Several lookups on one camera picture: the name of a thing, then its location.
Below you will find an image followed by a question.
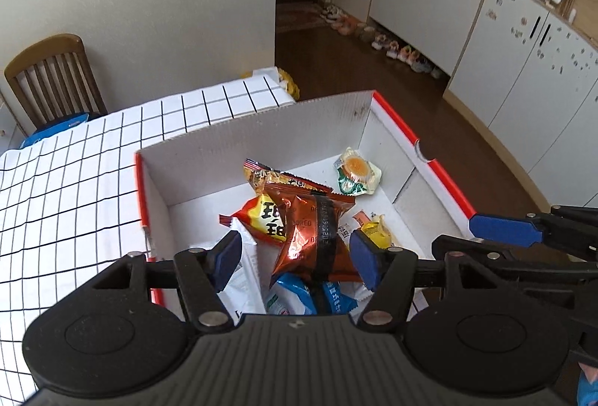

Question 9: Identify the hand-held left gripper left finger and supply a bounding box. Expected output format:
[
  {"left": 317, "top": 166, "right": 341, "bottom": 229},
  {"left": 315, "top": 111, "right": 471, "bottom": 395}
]
[{"left": 91, "top": 229, "right": 244, "bottom": 333}]

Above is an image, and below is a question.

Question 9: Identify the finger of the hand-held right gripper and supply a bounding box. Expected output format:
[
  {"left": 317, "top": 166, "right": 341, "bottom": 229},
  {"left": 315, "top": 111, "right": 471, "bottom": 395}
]
[
  {"left": 431, "top": 235, "right": 585, "bottom": 283},
  {"left": 468, "top": 204, "right": 598, "bottom": 262}
]

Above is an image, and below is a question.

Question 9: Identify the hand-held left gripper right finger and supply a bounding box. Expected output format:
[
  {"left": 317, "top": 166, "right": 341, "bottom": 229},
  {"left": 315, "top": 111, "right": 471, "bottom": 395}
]
[{"left": 349, "top": 229, "right": 503, "bottom": 333}]

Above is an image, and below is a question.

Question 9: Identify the white snack packet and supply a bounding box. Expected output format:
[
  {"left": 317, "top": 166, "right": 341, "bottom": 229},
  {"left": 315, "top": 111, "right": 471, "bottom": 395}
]
[{"left": 219, "top": 217, "right": 268, "bottom": 325}]

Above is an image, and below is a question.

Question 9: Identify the small yellow snack packet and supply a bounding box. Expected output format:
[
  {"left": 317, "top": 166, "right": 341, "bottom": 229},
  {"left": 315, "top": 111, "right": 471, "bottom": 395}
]
[{"left": 361, "top": 217, "right": 396, "bottom": 250}]

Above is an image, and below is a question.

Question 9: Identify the red brown foil snack packet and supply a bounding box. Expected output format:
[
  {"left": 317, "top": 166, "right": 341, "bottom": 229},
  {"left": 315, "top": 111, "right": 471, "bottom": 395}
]
[{"left": 264, "top": 184, "right": 363, "bottom": 288}]

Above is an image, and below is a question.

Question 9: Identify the blue snack packet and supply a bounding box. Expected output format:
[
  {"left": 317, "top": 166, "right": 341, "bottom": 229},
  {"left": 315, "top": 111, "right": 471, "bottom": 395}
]
[{"left": 266, "top": 273, "right": 360, "bottom": 316}]

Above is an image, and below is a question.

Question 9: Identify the egg yolk pastry packet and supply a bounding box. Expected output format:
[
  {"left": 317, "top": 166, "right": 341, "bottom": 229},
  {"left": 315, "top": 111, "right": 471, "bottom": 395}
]
[{"left": 333, "top": 147, "right": 383, "bottom": 196}]

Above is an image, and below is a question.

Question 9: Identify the orange red snack packet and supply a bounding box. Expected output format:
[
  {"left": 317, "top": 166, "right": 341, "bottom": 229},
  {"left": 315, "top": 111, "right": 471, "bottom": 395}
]
[{"left": 243, "top": 158, "right": 335, "bottom": 198}]

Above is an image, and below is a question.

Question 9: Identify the red white cardboard box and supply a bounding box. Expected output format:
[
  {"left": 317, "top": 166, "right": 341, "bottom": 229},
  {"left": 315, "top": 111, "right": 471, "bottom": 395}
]
[{"left": 135, "top": 91, "right": 477, "bottom": 328}]

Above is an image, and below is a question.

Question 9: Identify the person's right hand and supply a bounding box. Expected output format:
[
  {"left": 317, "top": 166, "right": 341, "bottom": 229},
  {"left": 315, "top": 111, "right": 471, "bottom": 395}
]
[{"left": 577, "top": 359, "right": 598, "bottom": 406}]

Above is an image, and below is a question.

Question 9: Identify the white cabinet with stickers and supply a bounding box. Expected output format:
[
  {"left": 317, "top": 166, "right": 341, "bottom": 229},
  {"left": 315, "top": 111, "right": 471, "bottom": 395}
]
[{"left": 443, "top": 0, "right": 598, "bottom": 211}]

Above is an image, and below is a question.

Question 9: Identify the white black checked tablecloth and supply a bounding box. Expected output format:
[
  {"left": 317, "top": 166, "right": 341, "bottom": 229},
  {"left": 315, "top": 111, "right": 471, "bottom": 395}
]
[{"left": 0, "top": 74, "right": 298, "bottom": 394}]

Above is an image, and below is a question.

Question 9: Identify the row of shoes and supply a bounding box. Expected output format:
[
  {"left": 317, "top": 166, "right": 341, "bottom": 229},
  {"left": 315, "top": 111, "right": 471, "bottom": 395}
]
[{"left": 320, "top": 4, "right": 444, "bottom": 80}]

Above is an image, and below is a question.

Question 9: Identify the blue seat cushion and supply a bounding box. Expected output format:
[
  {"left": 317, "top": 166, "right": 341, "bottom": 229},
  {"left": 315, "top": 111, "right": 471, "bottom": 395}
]
[{"left": 19, "top": 112, "right": 106, "bottom": 150}]

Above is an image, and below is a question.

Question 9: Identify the white lower cabinet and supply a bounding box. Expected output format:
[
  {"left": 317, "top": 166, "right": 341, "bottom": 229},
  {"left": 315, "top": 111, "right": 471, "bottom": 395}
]
[{"left": 368, "top": 0, "right": 492, "bottom": 78}]

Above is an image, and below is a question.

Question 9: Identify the patterned door mat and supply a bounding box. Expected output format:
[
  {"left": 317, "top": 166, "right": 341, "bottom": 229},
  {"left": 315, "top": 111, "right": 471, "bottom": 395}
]
[{"left": 275, "top": 2, "right": 338, "bottom": 33}]

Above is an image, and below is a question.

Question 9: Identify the brown wooden chair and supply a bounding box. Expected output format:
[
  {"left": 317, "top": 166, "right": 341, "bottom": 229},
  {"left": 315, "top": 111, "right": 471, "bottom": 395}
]
[{"left": 4, "top": 34, "right": 109, "bottom": 131}]

